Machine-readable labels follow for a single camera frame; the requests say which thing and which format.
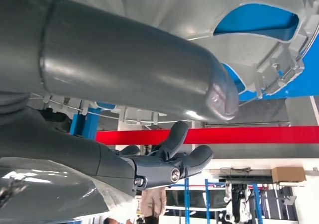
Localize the white and black machine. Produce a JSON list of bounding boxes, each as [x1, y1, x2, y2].
[[223, 182, 253, 224]]

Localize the brown cardboard box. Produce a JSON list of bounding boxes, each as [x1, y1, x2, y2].
[[271, 166, 307, 184]]

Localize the red barrier belt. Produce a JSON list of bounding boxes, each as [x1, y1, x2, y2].
[[95, 125, 319, 147]]

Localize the blue background shelf rack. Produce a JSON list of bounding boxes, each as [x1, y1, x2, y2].
[[171, 178, 264, 224]]

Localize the person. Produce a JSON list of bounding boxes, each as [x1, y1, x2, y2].
[[102, 187, 168, 224]]

